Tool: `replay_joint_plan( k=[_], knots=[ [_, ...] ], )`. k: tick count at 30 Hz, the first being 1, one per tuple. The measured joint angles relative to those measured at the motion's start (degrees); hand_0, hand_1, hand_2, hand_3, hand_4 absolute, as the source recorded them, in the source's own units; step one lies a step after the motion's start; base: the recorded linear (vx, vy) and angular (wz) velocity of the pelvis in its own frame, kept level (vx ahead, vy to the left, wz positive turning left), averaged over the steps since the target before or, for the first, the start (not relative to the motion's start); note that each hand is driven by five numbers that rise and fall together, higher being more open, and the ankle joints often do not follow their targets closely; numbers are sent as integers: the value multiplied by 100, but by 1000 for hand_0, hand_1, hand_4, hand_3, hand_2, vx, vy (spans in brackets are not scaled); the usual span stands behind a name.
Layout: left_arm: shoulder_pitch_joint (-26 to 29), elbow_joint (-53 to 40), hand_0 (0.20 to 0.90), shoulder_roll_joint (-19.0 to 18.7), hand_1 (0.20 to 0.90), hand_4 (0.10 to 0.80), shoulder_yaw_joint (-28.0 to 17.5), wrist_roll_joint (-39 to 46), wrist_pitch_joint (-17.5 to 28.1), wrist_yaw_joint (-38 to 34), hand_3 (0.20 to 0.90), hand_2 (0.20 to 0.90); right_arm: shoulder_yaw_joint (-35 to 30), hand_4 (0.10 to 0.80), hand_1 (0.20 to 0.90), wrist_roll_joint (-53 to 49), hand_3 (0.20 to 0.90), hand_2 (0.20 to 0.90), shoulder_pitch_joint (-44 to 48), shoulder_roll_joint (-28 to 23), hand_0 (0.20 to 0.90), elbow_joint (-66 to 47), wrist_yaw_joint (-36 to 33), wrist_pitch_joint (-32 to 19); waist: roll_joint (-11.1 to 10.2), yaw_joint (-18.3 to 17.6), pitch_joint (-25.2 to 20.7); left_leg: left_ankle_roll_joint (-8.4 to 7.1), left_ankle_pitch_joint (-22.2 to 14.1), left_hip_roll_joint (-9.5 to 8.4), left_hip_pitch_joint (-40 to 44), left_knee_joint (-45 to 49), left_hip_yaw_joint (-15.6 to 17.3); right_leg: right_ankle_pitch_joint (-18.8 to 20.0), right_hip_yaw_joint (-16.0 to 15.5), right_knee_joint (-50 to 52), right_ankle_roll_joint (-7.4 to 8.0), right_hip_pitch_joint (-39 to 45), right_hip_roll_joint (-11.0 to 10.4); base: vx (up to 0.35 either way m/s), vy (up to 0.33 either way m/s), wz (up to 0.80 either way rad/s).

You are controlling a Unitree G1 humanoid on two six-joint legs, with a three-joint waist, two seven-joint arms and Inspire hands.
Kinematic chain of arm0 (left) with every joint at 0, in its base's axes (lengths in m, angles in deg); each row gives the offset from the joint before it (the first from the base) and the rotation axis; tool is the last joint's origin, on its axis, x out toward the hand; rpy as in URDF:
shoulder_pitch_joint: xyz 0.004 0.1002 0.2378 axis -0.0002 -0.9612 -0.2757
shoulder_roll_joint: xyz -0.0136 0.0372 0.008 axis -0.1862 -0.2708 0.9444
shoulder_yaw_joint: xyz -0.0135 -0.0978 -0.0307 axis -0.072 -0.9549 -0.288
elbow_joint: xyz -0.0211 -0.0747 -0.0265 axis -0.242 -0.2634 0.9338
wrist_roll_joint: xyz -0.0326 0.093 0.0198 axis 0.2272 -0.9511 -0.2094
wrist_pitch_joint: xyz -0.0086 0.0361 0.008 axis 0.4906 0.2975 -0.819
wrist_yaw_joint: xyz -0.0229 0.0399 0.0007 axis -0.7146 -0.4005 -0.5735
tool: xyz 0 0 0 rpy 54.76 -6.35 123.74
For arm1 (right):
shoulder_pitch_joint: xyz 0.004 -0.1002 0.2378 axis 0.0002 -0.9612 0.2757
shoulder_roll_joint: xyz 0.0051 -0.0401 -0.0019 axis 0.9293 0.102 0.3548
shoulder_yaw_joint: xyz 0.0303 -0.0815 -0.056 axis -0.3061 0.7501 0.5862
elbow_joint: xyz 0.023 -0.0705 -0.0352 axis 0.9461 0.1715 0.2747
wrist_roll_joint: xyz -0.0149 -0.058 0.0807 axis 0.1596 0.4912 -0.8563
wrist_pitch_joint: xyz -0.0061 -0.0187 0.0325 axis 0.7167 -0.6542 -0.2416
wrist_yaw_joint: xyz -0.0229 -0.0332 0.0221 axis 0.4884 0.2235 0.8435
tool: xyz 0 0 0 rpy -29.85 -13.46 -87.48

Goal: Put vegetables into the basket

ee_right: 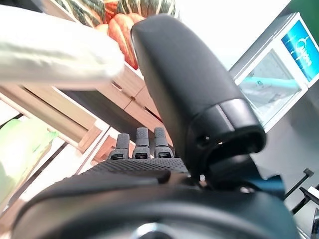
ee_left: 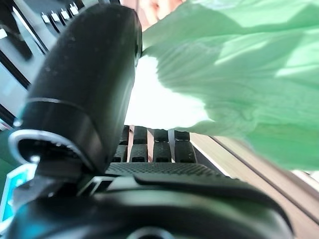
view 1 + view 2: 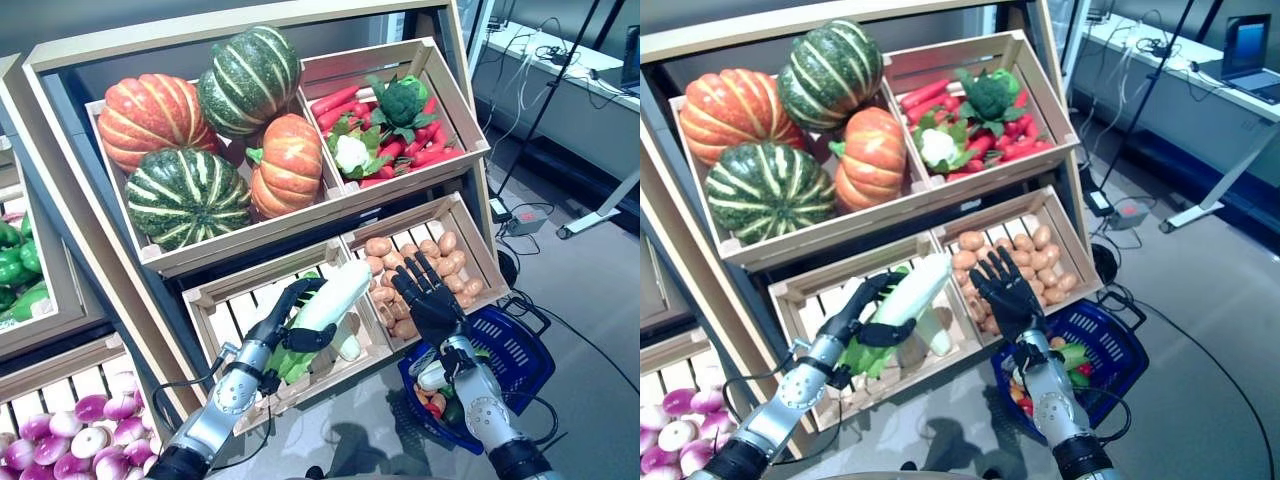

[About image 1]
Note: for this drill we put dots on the small orange pumpkin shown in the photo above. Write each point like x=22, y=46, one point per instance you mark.
x=119, y=37

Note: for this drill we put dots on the pale wooden potato crate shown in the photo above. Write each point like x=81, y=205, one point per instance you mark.
x=102, y=149

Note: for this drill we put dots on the pale slatted wooden crate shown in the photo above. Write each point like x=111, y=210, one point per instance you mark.
x=82, y=139

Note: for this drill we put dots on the green striped pumpkin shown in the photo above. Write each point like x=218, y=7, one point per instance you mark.
x=79, y=12
x=149, y=7

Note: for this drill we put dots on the large orange pumpkin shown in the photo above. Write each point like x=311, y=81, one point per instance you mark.
x=111, y=10

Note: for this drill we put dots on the wooden carrot crate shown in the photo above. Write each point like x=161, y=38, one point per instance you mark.
x=142, y=102

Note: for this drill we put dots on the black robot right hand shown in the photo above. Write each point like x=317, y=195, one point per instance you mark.
x=187, y=87

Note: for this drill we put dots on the glass freezer cabinet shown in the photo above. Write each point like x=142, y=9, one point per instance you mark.
x=274, y=74

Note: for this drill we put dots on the napa cabbage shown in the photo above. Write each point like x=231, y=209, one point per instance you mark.
x=62, y=54
x=22, y=154

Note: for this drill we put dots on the large wooden pumpkin crate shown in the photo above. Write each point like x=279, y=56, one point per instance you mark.
x=124, y=82

